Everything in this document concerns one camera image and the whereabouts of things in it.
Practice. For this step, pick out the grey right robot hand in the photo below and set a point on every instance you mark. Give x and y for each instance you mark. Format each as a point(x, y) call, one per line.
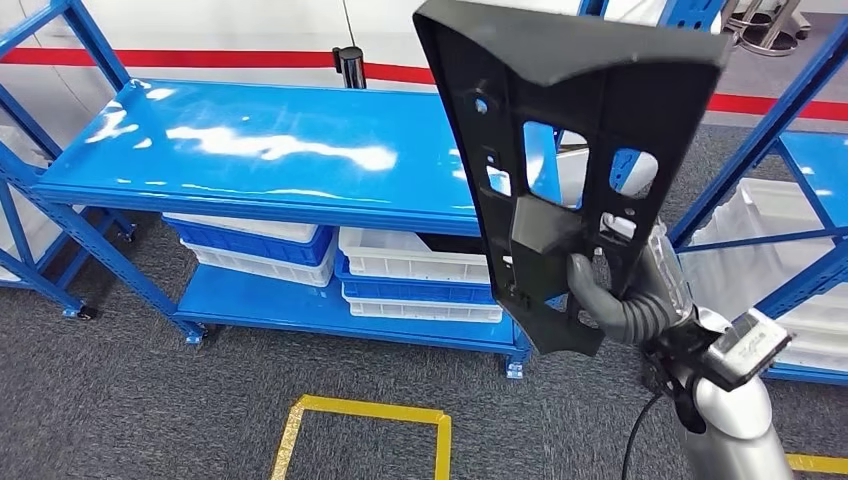
point(593, 291)

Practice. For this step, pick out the black plastic plate frame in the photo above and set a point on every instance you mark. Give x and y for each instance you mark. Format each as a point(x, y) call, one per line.
point(563, 60)

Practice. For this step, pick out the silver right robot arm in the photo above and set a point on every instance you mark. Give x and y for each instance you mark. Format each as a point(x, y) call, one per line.
point(735, 424)

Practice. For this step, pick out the black curved plastic part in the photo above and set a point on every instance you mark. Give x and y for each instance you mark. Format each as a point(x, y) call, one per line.
point(457, 244)

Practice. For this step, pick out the blue metal shelf rack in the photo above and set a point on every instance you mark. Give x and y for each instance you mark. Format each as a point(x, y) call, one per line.
point(265, 112)
point(815, 166)
point(40, 278)

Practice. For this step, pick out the blue plastic crate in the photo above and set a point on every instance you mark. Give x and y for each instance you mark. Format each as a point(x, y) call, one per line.
point(265, 250)
point(411, 291)

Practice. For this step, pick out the yellow floor tape square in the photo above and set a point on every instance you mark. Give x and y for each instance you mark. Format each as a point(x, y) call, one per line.
point(371, 409)
point(821, 464)

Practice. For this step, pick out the chrome chair base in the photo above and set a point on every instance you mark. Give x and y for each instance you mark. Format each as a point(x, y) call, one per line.
point(768, 36)

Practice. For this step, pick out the white car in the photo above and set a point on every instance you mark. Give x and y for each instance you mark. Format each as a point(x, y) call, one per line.
point(232, 26)

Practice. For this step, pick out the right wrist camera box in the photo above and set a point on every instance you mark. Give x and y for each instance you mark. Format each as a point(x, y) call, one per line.
point(748, 344)

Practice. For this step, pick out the black stanchion post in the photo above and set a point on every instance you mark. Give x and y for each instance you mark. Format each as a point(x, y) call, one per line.
point(350, 66)

